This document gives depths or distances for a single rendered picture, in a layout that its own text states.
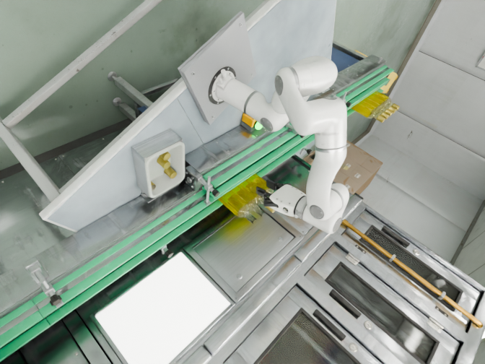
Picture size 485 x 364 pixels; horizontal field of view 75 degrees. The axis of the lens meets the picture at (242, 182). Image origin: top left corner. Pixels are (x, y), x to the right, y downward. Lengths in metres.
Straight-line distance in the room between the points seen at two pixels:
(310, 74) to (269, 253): 0.87
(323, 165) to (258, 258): 0.70
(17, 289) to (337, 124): 1.11
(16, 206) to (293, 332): 1.35
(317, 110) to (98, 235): 0.91
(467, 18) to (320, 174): 6.09
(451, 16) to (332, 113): 6.10
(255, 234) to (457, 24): 5.88
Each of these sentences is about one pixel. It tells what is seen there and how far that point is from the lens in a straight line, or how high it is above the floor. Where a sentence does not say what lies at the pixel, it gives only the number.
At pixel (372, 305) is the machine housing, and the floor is 1.73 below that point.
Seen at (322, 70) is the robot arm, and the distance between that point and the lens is 0.91.
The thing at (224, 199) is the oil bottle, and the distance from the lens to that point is 1.44.
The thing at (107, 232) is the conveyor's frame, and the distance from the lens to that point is 1.32.
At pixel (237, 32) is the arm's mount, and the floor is 0.77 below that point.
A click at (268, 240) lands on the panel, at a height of 1.21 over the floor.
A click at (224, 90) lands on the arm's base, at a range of 1.26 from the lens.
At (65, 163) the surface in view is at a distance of 1.92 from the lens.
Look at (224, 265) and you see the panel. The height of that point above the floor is 1.17.
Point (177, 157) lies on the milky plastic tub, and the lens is 1.31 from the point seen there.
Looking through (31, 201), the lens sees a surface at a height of 0.32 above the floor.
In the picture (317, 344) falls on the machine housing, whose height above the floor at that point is 1.64.
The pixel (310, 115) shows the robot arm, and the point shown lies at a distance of 0.82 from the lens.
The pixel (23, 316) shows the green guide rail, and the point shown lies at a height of 0.92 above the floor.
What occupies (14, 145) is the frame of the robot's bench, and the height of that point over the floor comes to 0.34.
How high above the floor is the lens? 1.56
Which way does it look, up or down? 23 degrees down
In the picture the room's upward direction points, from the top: 129 degrees clockwise
